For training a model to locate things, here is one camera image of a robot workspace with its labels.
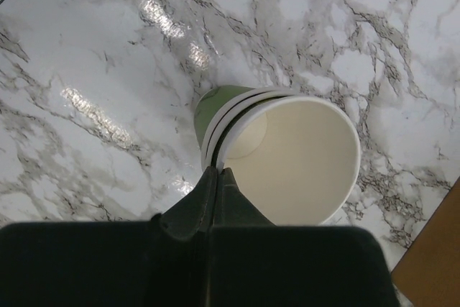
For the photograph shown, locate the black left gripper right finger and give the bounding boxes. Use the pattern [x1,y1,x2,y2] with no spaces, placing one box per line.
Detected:
[211,167,274,229]

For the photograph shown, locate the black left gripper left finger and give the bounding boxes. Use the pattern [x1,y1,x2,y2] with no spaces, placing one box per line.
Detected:
[153,167,219,242]

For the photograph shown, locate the green paper cup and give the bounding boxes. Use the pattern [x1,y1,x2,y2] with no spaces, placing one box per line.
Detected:
[193,86,361,226]

